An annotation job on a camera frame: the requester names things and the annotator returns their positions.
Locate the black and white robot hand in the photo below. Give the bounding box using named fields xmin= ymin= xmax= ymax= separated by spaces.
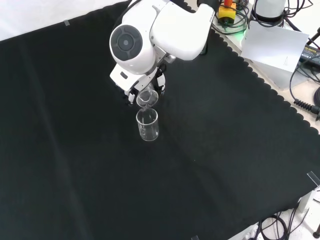
xmin=109 ymin=63 xmax=167 ymax=105

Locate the small clear glass beaker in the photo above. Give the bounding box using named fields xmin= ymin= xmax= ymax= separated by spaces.
xmin=135 ymin=83 xmax=160 ymax=109

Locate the clear glass beaker with markings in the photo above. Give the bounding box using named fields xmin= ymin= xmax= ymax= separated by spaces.
xmin=135 ymin=108 xmax=160 ymax=142

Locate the black bench cloth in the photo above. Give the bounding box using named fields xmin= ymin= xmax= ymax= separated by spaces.
xmin=0 ymin=0 xmax=320 ymax=240

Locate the yellow emergency stop button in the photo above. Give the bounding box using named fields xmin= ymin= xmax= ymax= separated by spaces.
xmin=217 ymin=0 xmax=237 ymax=26

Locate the pale board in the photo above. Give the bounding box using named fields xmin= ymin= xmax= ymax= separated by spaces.
xmin=240 ymin=19 xmax=311 ymax=74

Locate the black power adapter yellow label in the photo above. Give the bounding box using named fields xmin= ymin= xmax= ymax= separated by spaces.
xmin=299 ymin=42 xmax=320 ymax=64

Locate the black tripod leg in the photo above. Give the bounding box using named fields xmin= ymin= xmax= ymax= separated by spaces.
xmin=306 ymin=26 xmax=320 ymax=46

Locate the green looped cable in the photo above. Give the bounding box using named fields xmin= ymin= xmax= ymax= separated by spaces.
xmin=208 ymin=7 xmax=249 ymax=35

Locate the black looped floor cable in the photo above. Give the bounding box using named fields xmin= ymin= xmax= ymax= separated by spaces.
xmin=256 ymin=211 xmax=289 ymax=240

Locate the white metal bracket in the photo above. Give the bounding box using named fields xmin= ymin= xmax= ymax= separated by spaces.
xmin=296 ymin=186 xmax=320 ymax=215

